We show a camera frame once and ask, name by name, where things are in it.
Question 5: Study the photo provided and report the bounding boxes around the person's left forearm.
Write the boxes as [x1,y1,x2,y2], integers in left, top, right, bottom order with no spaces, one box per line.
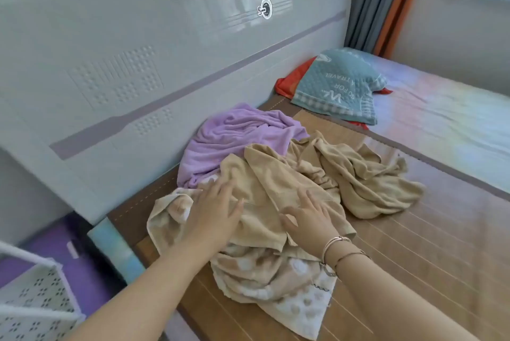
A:
[63,237,214,341]

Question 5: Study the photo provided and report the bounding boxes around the white glossy headboard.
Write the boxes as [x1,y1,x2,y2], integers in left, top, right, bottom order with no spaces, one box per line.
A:
[0,0,355,226]

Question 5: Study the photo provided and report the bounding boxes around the purple floor mat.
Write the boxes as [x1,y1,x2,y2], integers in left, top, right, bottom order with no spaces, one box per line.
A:
[0,213,116,313]

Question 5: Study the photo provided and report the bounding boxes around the round silver headboard emblem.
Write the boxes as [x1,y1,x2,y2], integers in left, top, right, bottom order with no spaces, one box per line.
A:
[257,0,275,20]

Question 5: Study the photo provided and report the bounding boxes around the teal quilted pillow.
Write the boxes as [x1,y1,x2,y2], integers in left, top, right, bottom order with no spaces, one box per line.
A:
[290,48,389,126]

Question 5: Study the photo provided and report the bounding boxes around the purple towel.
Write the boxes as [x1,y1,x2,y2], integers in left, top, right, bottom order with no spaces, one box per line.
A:
[176,103,311,189]

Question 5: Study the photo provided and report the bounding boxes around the silver bangle bracelet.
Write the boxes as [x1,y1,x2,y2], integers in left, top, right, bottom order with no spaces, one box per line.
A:
[320,235,353,278]

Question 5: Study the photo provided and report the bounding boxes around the white plastic shelf rack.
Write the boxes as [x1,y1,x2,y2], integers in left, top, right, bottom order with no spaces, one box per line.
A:
[0,240,87,341]

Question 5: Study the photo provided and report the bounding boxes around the person's right forearm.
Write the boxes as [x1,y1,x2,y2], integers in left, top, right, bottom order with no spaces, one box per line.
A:
[322,237,485,341]

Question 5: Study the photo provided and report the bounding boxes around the red cloth under pillow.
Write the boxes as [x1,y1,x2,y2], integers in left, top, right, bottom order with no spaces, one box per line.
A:
[274,56,393,130]

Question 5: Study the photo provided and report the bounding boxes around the grey orange curtain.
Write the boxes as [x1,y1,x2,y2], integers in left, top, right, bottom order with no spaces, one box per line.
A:
[343,0,433,59]

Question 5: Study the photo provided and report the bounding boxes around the beige white patterned towel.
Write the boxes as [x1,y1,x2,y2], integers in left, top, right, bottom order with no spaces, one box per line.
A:
[146,175,339,340]

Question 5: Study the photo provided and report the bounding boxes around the plain tan towel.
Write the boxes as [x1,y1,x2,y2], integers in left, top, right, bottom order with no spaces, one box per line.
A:
[219,131,425,252]

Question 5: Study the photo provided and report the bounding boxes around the person's left hand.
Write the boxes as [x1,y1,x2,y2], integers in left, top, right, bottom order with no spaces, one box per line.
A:
[184,177,245,254]

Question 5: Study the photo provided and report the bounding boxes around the pastel rainbow bed sheet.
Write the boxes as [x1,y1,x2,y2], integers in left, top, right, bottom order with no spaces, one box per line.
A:
[87,46,510,341]

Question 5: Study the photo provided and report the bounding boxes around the brown bamboo sleeping mat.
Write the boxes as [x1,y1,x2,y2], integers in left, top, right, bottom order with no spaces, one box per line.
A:
[106,96,510,341]

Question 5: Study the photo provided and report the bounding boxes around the person's right hand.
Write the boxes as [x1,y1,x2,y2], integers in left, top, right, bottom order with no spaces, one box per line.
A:
[278,187,352,260]

